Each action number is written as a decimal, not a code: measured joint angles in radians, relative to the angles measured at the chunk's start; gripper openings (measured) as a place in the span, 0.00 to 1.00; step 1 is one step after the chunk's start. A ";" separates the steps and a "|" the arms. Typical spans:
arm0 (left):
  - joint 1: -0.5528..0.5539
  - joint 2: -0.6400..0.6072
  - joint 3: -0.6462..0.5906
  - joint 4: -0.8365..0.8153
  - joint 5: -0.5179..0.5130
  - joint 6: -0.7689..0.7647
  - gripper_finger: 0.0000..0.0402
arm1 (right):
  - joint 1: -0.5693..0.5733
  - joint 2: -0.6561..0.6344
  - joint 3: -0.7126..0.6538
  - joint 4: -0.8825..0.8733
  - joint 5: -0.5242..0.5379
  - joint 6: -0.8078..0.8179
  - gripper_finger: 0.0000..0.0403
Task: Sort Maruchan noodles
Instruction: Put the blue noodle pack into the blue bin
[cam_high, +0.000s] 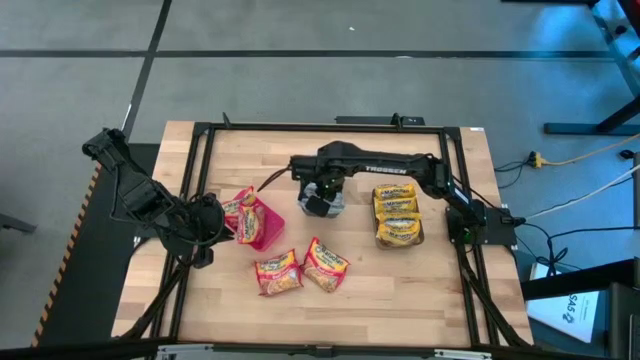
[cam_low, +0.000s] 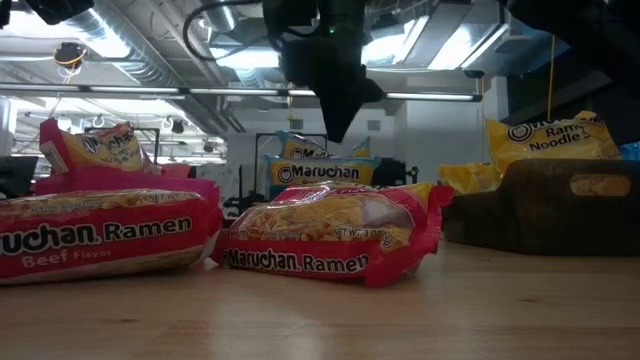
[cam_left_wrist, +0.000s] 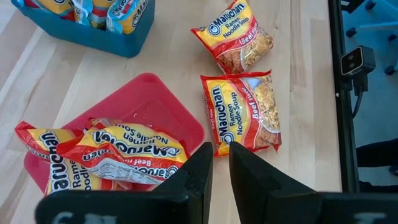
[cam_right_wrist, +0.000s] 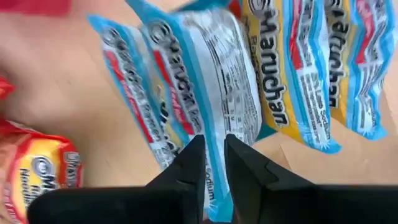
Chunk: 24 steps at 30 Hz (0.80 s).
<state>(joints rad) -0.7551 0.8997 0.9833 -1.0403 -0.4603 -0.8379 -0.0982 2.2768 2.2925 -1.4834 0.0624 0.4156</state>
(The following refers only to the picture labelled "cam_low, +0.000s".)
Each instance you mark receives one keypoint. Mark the black monitor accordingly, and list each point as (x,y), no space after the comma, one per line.
(17,175)

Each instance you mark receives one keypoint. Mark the black machine on stand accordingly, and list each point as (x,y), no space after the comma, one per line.
(395,172)

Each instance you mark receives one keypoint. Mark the grey square wall vent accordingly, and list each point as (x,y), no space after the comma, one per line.
(296,123)
(375,125)

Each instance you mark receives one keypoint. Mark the silver spiral air duct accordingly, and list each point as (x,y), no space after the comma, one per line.
(145,70)

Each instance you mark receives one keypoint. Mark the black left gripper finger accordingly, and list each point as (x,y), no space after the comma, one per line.
(342,120)

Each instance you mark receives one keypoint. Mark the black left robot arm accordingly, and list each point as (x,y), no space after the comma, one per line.
(60,10)

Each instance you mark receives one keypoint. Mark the red Maruchan noodle pack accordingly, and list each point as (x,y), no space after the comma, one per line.
(100,235)
(107,150)
(325,250)

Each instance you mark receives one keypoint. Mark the dark translucent plastic bin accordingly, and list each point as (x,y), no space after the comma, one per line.
(540,215)

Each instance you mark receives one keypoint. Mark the long LED light bar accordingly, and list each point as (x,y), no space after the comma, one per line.
(430,96)

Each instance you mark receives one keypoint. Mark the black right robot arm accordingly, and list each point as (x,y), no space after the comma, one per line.
(600,30)

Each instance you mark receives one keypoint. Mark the yellow Maruchan noodle pack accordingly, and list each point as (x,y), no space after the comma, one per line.
(470,179)
(550,140)

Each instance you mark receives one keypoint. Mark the black security camera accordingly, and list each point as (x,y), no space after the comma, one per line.
(474,73)

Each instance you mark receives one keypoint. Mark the pink plastic bin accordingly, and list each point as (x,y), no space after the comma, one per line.
(125,179)

